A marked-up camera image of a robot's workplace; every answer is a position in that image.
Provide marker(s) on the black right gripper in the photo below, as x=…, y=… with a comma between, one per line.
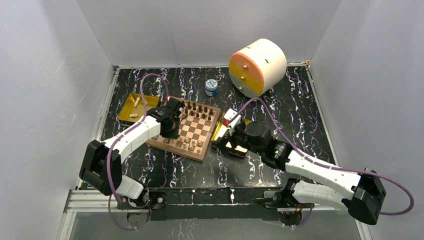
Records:
x=236, y=128

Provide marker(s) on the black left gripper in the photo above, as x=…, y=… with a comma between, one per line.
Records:
x=175, y=134

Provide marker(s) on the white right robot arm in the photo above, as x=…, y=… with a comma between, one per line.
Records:
x=361, y=194

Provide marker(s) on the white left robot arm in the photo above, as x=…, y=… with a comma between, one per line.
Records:
x=102, y=163

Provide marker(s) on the row of dark chess pieces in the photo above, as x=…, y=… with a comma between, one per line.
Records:
x=196, y=110

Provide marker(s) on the wooden chess board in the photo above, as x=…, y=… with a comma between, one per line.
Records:
x=195, y=129

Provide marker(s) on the gold tin with white pieces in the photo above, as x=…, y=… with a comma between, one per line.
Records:
x=123, y=117

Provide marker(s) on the empty gold square tin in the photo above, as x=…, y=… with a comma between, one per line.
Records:
x=220, y=142

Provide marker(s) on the small blue white jar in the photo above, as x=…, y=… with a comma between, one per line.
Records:
x=211, y=87

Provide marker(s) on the round pastel drawer cabinet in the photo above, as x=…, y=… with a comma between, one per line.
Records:
x=257, y=67

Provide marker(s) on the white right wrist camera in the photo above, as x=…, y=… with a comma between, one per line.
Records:
x=231, y=119

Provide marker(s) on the aluminium front rail frame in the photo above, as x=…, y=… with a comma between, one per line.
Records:
x=227, y=213

